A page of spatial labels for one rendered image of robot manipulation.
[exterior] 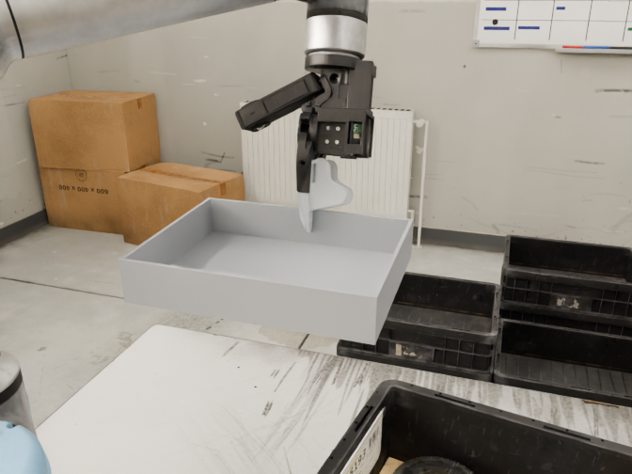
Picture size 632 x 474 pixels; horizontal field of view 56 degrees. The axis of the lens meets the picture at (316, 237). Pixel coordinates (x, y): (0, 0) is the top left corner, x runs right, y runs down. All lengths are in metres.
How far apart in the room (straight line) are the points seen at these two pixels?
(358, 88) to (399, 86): 2.65
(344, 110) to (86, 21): 0.32
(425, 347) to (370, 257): 0.83
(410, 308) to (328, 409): 0.81
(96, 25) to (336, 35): 0.31
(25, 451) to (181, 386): 0.52
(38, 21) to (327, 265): 0.40
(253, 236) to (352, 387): 0.41
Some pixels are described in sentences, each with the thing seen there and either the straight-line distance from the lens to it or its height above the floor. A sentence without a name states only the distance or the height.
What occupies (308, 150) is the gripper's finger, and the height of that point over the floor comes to 1.17.
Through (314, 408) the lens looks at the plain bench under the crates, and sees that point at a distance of 1.04.
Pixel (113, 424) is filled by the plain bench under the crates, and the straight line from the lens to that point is 1.06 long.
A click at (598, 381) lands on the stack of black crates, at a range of 1.82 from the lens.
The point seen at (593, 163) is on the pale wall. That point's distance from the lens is 3.42.
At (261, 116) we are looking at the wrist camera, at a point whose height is 1.20.
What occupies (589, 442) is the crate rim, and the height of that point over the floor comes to 0.93.
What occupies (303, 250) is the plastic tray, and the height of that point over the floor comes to 1.05.
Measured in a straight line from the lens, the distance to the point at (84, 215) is 3.94.
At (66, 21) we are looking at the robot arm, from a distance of 0.50.
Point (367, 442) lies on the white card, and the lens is 0.66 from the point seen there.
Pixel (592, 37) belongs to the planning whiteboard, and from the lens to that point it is 3.31.
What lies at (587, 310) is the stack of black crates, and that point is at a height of 0.49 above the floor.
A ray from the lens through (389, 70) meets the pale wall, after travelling 3.38.
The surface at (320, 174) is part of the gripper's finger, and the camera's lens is 0.72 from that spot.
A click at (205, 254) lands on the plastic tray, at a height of 1.05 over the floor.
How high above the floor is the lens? 1.34
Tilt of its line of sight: 22 degrees down
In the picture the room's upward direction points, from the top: straight up
